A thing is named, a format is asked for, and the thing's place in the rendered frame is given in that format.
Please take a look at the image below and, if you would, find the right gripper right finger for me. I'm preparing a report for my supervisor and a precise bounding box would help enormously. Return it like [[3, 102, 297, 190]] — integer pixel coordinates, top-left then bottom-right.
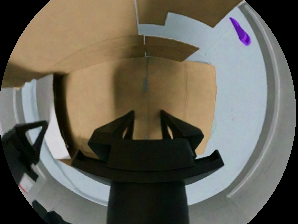
[[160, 109, 204, 151]]

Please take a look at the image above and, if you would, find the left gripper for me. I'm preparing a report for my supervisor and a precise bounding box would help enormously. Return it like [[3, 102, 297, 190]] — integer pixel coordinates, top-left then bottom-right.
[[5, 120, 49, 186]]

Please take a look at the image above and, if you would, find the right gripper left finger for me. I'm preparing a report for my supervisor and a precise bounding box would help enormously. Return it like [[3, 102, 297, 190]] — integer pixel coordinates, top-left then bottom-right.
[[92, 109, 134, 140]]

